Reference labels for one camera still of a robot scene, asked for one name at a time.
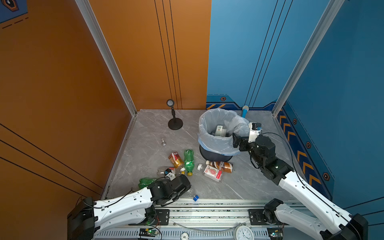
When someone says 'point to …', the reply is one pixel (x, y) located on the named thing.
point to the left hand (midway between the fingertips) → (190, 185)
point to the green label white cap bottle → (220, 131)
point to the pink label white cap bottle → (212, 172)
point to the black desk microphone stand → (174, 123)
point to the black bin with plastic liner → (216, 127)
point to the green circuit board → (148, 232)
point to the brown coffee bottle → (226, 167)
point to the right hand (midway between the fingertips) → (239, 133)
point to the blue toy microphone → (245, 109)
